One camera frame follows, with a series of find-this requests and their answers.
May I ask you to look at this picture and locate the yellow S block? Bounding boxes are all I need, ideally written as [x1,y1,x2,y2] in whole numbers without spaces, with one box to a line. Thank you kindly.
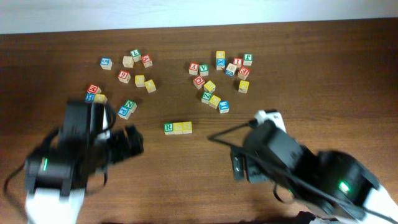
[173,123,183,134]

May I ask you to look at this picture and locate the red Q block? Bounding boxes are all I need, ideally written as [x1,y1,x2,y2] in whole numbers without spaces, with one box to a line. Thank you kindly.
[193,76,205,89]

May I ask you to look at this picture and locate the green Z block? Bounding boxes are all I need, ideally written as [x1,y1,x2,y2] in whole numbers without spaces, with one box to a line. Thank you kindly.
[201,92,213,104]

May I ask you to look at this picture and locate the red 6 block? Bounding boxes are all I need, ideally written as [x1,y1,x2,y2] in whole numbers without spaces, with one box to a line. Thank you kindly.
[118,70,131,83]

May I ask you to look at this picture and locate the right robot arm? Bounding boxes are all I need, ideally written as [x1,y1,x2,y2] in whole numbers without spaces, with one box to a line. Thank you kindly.
[231,110,397,223]

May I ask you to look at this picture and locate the red M block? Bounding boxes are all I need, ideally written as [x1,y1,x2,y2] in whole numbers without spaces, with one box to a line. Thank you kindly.
[87,85,101,95]

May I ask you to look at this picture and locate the yellow top block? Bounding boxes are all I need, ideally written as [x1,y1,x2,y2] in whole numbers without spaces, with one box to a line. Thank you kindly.
[216,50,226,58]

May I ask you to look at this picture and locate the yellow U block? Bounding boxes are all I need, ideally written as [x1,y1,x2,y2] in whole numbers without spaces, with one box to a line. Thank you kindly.
[238,80,249,93]

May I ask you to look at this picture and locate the green V block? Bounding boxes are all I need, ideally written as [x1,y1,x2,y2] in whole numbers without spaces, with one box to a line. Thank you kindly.
[199,64,209,77]

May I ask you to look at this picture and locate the red A block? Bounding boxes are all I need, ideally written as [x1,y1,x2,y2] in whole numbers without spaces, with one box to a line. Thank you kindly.
[141,55,153,68]

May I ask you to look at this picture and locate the blue lower right block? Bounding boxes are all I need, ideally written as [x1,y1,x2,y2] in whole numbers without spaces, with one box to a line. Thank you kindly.
[218,101,229,114]

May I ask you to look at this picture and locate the red E block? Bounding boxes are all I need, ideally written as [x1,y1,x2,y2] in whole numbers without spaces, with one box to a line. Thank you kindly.
[238,67,250,80]

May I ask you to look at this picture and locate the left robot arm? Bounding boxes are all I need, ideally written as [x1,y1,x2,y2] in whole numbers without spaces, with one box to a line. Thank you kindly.
[24,126,144,223]

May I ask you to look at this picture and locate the blue H block upper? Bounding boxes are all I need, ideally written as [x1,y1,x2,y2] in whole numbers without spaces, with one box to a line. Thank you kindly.
[85,93,95,103]

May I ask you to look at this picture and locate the plain wooden block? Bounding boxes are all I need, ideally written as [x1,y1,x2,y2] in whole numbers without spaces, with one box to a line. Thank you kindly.
[123,56,134,68]

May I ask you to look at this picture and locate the green T block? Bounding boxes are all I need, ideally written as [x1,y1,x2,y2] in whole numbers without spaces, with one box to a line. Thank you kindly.
[130,49,142,62]

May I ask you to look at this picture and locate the yellow block left pair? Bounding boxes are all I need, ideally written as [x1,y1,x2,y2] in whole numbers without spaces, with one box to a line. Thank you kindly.
[134,75,146,87]

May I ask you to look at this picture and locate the yellow O block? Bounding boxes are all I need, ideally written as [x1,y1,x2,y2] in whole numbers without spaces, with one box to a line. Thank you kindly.
[93,94,108,104]

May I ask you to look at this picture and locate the red I block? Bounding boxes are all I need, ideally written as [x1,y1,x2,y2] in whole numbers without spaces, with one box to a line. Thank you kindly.
[233,58,243,69]

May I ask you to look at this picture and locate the green N block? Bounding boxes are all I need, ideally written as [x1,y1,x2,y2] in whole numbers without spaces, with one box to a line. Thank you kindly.
[124,100,137,113]

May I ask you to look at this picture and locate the blue X block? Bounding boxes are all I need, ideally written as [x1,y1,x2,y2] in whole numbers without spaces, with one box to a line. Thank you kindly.
[216,58,226,70]

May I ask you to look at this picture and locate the green R block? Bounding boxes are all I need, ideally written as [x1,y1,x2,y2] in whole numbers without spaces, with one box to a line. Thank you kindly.
[164,123,174,135]

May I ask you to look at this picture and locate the red Y block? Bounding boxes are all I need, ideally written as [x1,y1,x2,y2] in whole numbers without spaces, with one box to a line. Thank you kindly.
[188,62,199,75]

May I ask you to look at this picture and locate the blue side wooden block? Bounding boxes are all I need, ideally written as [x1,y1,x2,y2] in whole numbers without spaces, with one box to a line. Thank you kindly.
[225,63,237,77]

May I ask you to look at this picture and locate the blue P block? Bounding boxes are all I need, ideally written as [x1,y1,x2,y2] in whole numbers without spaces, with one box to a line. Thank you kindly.
[118,106,131,119]

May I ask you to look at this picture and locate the blue 5 block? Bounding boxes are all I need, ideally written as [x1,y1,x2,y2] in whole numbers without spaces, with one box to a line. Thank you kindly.
[100,57,113,70]

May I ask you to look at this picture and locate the yellow block tilted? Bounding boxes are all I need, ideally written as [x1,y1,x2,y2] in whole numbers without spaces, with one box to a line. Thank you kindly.
[144,80,156,93]

